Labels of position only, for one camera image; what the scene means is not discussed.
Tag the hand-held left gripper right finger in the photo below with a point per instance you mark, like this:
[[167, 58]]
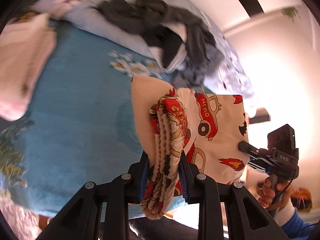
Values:
[[185, 182]]

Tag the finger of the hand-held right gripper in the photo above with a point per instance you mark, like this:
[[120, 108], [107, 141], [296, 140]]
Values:
[[246, 148]]

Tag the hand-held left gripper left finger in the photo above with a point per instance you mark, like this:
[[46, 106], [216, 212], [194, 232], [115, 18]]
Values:
[[143, 180]]

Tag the cream car print pants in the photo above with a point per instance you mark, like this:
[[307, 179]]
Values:
[[215, 120]]

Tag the person's right hand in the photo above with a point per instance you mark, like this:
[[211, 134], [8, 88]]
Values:
[[266, 192]]

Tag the dark rectangular object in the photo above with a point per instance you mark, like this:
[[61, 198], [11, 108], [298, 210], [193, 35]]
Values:
[[261, 117]]

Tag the orange cloth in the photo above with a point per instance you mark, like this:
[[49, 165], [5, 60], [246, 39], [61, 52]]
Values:
[[302, 197]]

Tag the teal floral blanket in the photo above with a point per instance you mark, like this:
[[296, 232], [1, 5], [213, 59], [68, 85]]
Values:
[[82, 130]]

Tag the blue grey garment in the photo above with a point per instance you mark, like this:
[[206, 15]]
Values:
[[200, 72]]

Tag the black white striped garment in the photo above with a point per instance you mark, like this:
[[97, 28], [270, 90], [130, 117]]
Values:
[[170, 52]]

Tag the green hanging plant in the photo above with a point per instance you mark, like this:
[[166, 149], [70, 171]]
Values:
[[290, 12]]

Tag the white black glossy wardrobe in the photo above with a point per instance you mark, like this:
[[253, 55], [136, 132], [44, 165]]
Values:
[[252, 0]]

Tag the dark grey fleece garment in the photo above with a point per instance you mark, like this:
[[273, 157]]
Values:
[[150, 17]]

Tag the white pink folded cloth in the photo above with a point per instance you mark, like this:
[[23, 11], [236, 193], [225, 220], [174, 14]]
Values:
[[22, 62]]

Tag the blue daisy print duvet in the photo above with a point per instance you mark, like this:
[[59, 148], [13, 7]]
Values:
[[85, 20]]

